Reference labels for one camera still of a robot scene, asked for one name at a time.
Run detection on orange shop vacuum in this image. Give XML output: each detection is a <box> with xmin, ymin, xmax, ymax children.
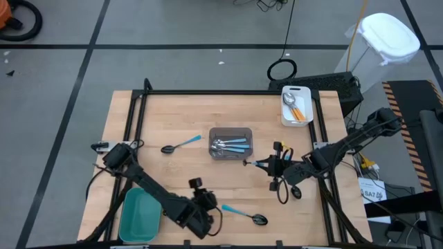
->
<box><xmin>0</xmin><ymin>0</ymin><xmax>15</xmax><ymax>30</ymax></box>

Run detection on hazard striped floor mat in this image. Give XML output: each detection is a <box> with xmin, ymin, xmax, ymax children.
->
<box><xmin>381</xmin><ymin>79</ymin><xmax>443</xmax><ymax>194</ymax></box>

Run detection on black hanging cable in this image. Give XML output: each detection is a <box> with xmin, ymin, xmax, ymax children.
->
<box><xmin>266</xmin><ymin>0</ymin><xmax>298</xmax><ymax>82</ymax></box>

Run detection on yellow power plugs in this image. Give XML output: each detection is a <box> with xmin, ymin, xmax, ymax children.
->
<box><xmin>359</xmin><ymin>154</ymin><xmax>381</xmax><ymax>174</ymax></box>

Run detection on white lidded trash can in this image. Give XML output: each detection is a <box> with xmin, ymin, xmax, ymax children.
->
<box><xmin>334</xmin><ymin>12</ymin><xmax>422</xmax><ymax>93</ymax></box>

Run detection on black vacuum hose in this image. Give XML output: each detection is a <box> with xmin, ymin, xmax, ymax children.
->
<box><xmin>0</xmin><ymin>0</ymin><xmax>44</xmax><ymax>42</ymax></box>

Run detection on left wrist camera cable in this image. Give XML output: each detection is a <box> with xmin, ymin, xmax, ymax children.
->
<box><xmin>206</xmin><ymin>205</ymin><xmax>224</xmax><ymax>238</ymax></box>

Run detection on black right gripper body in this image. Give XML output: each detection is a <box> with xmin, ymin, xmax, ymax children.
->
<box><xmin>269</xmin><ymin>140</ymin><xmax>312</xmax><ymax>192</ymax></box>

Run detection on white plastic bin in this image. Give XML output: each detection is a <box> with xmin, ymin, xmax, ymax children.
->
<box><xmin>280</xmin><ymin>85</ymin><xmax>314</xmax><ymax>128</ymax></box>

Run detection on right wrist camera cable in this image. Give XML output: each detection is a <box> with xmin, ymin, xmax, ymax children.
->
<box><xmin>275</xmin><ymin>175</ymin><xmax>291</xmax><ymax>205</ymax></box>

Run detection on black equipment stand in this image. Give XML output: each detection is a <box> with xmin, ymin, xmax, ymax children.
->
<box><xmin>363</xmin><ymin>108</ymin><xmax>443</xmax><ymax>249</ymax></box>

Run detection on grey translucent bin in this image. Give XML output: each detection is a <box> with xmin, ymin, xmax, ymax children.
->
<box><xmin>208</xmin><ymin>127</ymin><xmax>254</xmax><ymax>161</ymax></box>

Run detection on white paper label sheet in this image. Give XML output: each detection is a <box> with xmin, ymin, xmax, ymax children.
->
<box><xmin>357</xmin><ymin>177</ymin><xmax>392</xmax><ymax>224</ymax></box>

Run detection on yellow hanging cable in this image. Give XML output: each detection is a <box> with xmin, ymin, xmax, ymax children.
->
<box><xmin>345</xmin><ymin>0</ymin><xmax>368</xmax><ymax>73</ymax></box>

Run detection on black floor cable bundle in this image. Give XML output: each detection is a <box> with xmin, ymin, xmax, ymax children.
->
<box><xmin>232</xmin><ymin>0</ymin><xmax>289</xmax><ymax>12</ymax></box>

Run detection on teal plastic bin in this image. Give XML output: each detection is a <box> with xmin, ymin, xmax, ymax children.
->
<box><xmin>118</xmin><ymin>186</ymin><xmax>163</xmax><ymax>243</ymax></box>

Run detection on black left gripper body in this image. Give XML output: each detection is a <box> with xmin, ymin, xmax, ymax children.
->
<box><xmin>189</xmin><ymin>177</ymin><xmax>219</xmax><ymax>214</ymax></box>

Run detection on black computer tower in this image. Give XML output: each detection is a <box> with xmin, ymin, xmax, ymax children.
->
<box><xmin>268</xmin><ymin>71</ymin><xmax>365</xmax><ymax>117</ymax></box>

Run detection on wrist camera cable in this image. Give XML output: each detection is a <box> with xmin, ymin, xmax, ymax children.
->
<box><xmin>275</xmin><ymin>175</ymin><xmax>291</xmax><ymax>205</ymax></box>
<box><xmin>206</xmin><ymin>205</ymin><xmax>224</xmax><ymax>238</ymax></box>

